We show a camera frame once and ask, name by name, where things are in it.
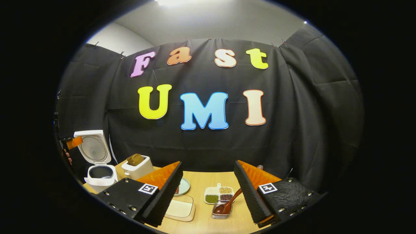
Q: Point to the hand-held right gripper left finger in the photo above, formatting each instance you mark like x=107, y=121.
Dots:
x=169, y=195

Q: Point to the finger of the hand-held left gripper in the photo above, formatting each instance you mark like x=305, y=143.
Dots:
x=75, y=142

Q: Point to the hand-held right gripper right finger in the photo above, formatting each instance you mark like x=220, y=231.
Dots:
x=250, y=195

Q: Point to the clear rice container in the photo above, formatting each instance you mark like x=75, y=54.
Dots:
x=180, y=209

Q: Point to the brown wooden spoon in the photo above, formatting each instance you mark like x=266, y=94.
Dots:
x=222, y=208

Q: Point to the clear chopstick holder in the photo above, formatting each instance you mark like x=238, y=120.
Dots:
x=216, y=215

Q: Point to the white rice cooker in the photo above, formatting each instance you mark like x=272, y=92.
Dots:
x=100, y=184

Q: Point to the red meat slices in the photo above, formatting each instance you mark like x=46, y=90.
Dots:
x=177, y=189

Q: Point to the green plate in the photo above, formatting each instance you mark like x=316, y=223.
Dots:
x=184, y=187

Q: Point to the white toaster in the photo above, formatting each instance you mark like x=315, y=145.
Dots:
x=139, y=170

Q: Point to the white divided bean dish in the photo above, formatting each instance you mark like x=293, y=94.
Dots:
x=211, y=191

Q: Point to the brown bread slice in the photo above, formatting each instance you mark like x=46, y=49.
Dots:
x=135, y=159

